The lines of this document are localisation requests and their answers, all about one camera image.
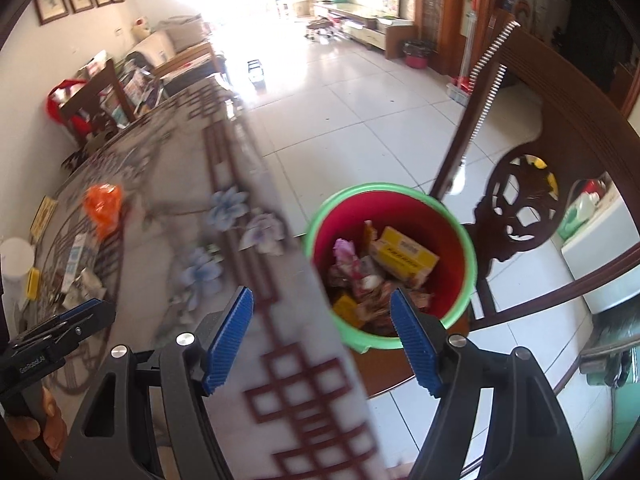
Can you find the carved wooden chair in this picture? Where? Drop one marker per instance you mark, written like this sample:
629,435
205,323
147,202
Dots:
565,125

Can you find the rolling stool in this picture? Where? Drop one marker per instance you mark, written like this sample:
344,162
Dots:
322,27

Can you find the small black floor object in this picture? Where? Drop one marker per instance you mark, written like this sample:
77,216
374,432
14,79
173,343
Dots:
256,72

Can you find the wooden chair with red bag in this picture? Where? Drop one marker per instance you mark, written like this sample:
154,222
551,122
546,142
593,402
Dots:
112,95

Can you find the wooden sofa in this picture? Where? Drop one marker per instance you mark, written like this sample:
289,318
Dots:
175,45

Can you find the person's left hand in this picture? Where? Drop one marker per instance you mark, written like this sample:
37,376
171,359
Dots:
52,430

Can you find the orange plastic bag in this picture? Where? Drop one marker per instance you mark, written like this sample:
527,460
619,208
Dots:
102,205

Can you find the pink wrapper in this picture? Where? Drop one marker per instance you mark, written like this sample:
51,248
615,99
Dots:
350,260

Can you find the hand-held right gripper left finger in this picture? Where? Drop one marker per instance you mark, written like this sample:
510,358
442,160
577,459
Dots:
227,345

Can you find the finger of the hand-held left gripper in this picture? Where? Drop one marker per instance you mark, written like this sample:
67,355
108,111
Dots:
90,322

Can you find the television cabinet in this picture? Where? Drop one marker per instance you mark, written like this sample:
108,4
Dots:
365,25

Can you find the small framed picture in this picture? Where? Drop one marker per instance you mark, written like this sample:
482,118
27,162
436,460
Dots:
392,2

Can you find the yellow framed card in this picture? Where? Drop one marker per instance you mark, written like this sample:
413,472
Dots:
44,217

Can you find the white milk carton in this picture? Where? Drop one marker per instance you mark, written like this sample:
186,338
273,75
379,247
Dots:
75,260

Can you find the green red trash bin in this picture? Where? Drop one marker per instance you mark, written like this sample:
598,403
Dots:
440,240

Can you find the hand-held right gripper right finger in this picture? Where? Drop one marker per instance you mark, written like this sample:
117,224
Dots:
415,345

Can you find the red bag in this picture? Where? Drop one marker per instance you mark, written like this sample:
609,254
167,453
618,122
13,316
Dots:
65,105

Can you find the yellow juice box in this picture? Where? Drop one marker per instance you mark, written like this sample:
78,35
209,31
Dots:
345,310

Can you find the crushed printed paper cup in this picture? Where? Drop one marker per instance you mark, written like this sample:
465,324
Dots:
90,285

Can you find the small red waste bin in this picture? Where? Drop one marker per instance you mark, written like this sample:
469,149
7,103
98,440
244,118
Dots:
417,55

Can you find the white appliance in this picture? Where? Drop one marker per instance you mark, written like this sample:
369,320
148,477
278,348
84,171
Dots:
610,265

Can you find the yellow white medicine box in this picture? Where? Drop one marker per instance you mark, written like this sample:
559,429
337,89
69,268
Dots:
405,255

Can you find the white cylinder container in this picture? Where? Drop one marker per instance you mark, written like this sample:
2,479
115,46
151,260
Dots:
15,257

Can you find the green plastic bottle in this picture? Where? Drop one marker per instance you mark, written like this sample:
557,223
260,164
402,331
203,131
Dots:
575,215

